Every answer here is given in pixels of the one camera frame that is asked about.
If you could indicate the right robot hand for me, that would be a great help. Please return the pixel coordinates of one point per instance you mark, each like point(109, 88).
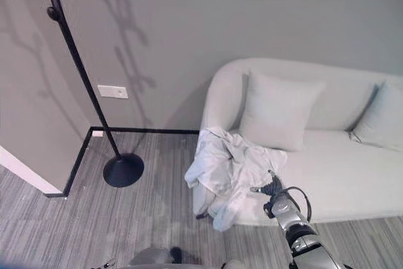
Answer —
point(272, 187)

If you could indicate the white garment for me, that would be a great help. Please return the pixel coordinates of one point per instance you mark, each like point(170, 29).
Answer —
point(234, 168)

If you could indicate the black clothes rack stand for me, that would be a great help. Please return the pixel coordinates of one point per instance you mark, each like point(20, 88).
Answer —
point(123, 169)

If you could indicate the white sofa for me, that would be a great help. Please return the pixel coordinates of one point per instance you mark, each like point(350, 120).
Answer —
point(330, 171)

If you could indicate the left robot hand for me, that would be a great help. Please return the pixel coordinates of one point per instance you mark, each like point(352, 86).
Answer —
point(107, 263)

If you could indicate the large white square cushion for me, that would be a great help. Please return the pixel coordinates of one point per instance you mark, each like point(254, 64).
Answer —
point(277, 111)

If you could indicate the white wall socket plate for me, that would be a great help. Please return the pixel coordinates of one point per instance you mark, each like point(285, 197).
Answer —
point(112, 91)

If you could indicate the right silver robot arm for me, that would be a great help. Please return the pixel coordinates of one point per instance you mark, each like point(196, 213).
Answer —
point(299, 231)

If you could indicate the grey robot body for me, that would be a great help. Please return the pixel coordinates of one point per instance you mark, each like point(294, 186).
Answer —
point(163, 258)

